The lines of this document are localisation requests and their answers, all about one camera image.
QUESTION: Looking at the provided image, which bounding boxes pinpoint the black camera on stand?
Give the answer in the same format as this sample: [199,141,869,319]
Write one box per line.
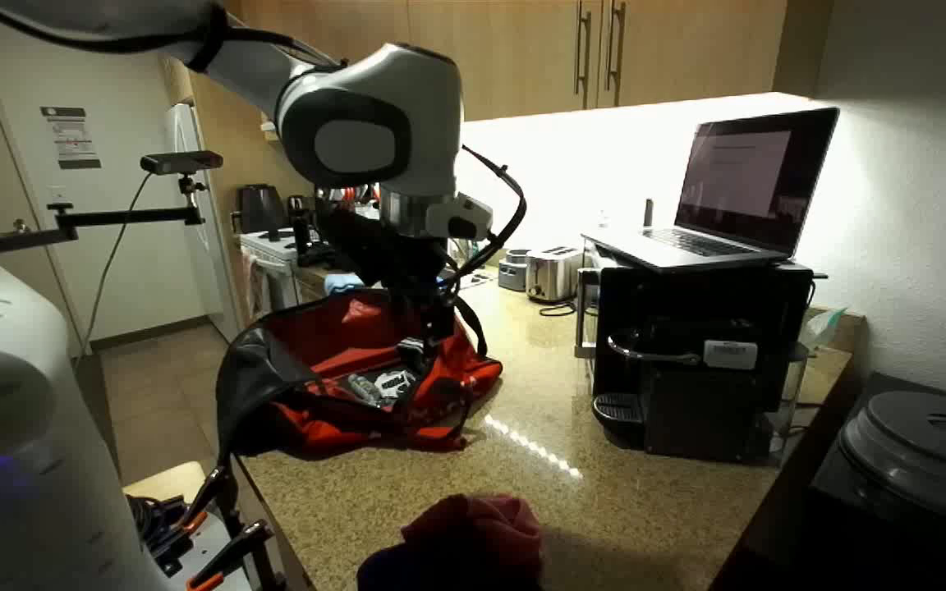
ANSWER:
[138,149,227,178]

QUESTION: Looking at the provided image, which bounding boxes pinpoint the white grey Puma sock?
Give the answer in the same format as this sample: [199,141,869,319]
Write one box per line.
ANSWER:
[343,365,425,415]

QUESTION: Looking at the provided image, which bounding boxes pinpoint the pink towel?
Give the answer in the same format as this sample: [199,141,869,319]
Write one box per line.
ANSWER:
[400,492,550,591]

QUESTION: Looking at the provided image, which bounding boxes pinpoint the black coffee maker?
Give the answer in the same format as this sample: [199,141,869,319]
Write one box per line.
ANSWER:
[234,180,294,236]

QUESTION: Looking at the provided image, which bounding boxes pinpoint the dark navy cloth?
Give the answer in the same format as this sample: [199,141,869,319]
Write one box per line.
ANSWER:
[354,538,448,591]

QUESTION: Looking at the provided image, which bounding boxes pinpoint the red black duffel bag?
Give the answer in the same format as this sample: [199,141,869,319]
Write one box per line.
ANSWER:
[215,285,505,460]

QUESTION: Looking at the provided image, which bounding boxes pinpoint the silver toaster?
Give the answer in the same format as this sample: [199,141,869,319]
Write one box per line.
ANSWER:
[522,243,588,305]

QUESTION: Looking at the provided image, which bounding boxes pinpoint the open silver laptop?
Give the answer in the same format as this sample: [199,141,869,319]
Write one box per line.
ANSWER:
[580,107,843,275]

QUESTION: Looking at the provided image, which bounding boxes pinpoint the red handled tools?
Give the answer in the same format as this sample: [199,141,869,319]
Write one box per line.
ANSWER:
[126,463,278,591]

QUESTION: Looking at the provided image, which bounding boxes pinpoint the black steel microwave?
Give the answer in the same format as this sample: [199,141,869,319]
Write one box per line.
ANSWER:
[588,257,818,463]

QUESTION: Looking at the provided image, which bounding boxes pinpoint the grey round appliance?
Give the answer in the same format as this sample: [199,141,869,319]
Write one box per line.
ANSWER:
[495,248,531,295]

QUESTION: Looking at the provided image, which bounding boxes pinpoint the dark appliance with round lid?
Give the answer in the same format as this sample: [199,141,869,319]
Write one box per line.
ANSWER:
[808,372,946,591]

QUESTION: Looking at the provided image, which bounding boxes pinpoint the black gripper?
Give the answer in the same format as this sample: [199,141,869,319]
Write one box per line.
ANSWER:
[352,214,461,375]

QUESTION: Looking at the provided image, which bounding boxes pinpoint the wooden upper cabinets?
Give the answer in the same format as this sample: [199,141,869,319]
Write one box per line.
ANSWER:
[190,0,796,126]

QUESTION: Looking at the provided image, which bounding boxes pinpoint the paper notice on door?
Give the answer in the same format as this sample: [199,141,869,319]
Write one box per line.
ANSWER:
[41,102,105,175]

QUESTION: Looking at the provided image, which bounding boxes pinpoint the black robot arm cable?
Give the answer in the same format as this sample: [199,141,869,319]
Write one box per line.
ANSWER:
[445,146,529,288]

